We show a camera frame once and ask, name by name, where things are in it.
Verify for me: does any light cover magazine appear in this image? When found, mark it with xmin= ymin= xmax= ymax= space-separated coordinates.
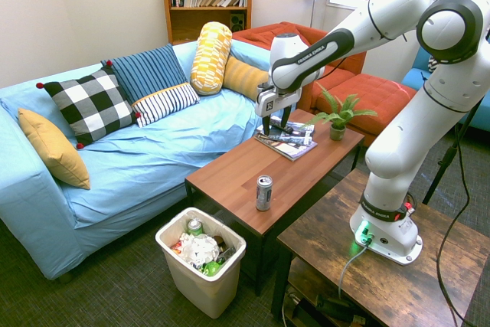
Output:
xmin=253 ymin=133 xmax=319 ymax=162

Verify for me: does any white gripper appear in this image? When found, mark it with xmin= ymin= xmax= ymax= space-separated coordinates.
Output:
xmin=254 ymin=83 xmax=302 ymax=139

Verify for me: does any dark cover magazine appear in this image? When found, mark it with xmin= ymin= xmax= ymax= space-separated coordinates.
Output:
xmin=256 ymin=116 xmax=317 ymax=149

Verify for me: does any black white checkered pillow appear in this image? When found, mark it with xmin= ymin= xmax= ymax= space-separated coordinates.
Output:
xmin=36 ymin=60 xmax=142 ymax=151

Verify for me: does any plain mustard pillow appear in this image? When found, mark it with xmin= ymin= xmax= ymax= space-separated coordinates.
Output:
xmin=18 ymin=107 xmax=92 ymax=191

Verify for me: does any dark rustic wooden table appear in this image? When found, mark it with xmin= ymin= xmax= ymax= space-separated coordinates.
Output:
xmin=270 ymin=168 xmax=490 ymax=327

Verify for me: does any crumpled white paper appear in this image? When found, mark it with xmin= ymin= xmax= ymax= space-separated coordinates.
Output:
xmin=179 ymin=233 xmax=221 ymax=267

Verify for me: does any wooden bookshelf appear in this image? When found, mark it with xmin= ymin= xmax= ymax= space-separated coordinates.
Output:
xmin=157 ymin=0 xmax=256 ymax=47

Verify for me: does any blue striped pillow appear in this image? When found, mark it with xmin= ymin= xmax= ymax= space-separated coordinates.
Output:
xmin=100 ymin=43 xmax=201 ymax=129

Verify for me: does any potted green fern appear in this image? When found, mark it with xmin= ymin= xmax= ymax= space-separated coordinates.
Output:
xmin=305 ymin=82 xmax=379 ymax=142

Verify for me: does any black speaker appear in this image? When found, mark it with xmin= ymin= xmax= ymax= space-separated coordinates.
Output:
xmin=229 ymin=12 xmax=246 ymax=32

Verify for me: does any black remote control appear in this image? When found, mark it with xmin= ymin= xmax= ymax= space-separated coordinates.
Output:
xmin=267 ymin=119 xmax=295 ymax=134

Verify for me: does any light blue sofa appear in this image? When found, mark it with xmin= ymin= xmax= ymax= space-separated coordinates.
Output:
xmin=0 ymin=39 xmax=275 ymax=281

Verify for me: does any black box under table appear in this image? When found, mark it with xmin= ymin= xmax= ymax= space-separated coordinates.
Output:
xmin=315 ymin=293 xmax=363 ymax=322

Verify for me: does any mustard ribbed pillow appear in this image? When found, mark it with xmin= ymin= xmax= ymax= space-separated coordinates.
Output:
xmin=221 ymin=55 xmax=271 ymax=101

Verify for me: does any reddish wooden coffee table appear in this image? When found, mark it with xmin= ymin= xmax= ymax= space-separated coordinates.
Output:
xmin=185 ymin=107 xmax=366 ymax=297

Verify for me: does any silver drink can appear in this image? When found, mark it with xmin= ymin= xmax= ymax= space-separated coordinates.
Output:
xmin=255 ymin=175 xmax=273 ymax=212

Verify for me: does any orange ottoman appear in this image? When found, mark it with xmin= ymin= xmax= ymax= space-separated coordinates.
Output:
xmin=312 ymin=73 xmax=418 ymax=148

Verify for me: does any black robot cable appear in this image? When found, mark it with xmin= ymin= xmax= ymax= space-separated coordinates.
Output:
xmin=434 ymin=0 xmax=490 ymax=327

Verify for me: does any black tripod stand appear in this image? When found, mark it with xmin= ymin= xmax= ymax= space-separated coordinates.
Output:
xmin=420 ymin=100 xmax=485 ymax=205

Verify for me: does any grey base cable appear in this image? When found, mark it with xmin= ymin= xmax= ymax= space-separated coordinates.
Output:
xmin=338 ymin=240 xmax=371 ymax=299

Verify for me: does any green trash item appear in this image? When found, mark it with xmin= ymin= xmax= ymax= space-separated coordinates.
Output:
xmin=202 ymin=260 xmax=223 ymax=277

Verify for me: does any green drink can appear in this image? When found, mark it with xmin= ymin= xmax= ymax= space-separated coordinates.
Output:
xmin=186 ymin=218 xmax=204 ymax=237

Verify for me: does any blue armchair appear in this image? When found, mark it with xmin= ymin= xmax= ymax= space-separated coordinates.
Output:
xmin=400 ymin=45 xmax=490 ymax=132

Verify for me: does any yellow white patterned bolster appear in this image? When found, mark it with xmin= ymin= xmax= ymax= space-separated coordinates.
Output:
xmin=190 ymin=21 xmax=234 ymax=96

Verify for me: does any white plastic trash bin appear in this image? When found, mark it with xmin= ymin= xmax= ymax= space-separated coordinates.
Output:
xmin=155 ymin=207 xmax=247 ymax=319

